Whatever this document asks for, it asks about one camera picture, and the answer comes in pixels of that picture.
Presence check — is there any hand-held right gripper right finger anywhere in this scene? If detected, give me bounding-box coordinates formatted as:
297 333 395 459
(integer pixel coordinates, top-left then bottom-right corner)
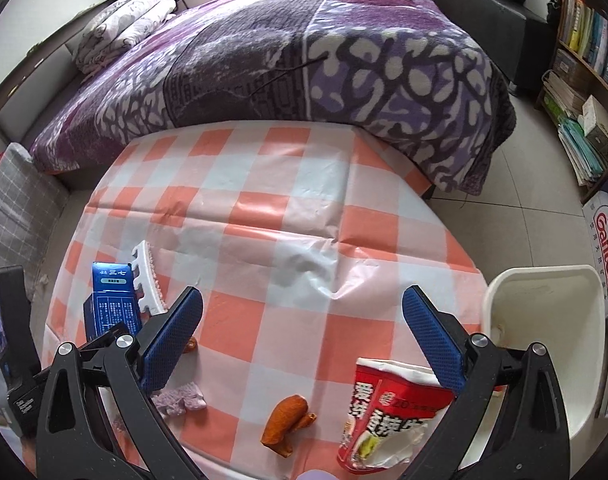
403 285 573 480

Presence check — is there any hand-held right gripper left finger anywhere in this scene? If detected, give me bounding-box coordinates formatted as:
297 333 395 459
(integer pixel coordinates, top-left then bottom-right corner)
35 287 205 480

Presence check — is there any blue cardboard box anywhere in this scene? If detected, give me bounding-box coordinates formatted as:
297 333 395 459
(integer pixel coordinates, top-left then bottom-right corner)
83 261 144 344

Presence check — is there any lilac tissue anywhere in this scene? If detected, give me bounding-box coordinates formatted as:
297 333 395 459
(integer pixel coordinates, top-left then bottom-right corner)
150 381 207 417

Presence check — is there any white plastic bin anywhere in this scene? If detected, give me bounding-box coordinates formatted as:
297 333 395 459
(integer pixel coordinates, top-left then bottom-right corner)
481 265 608 439

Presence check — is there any grey checked cushion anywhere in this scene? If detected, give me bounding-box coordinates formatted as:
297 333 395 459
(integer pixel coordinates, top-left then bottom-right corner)
0 142 70 287

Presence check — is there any orange white checkered tablecloth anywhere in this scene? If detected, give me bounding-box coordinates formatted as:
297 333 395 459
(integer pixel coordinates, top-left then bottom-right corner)
38 120 491 480

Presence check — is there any stack of books and booklets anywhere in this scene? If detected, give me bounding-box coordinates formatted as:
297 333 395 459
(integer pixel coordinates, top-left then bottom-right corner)
541 70 608 187

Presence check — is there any dark wooden bed headboard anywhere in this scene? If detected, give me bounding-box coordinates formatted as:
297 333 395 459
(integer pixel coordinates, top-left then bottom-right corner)
0 0 125 132

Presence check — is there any folded floral quilt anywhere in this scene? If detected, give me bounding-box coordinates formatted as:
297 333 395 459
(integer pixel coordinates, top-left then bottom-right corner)
75 0 178 74
81 0 169 46

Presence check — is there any purple patterned bed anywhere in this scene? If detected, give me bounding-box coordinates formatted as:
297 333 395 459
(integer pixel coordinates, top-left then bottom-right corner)
28 0 518 197

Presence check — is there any wooden bookshelf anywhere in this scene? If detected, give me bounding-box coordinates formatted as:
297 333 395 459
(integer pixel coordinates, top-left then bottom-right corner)
535 0 608 188

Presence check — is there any black bench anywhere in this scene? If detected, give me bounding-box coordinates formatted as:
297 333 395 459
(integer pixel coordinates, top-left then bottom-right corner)
431 0 556 97

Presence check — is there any row of upright books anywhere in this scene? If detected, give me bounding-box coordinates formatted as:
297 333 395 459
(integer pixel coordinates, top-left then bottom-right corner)
559 0 608 102

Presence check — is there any thin black cable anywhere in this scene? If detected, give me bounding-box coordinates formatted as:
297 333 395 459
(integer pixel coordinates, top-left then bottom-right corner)
253 54 335 97

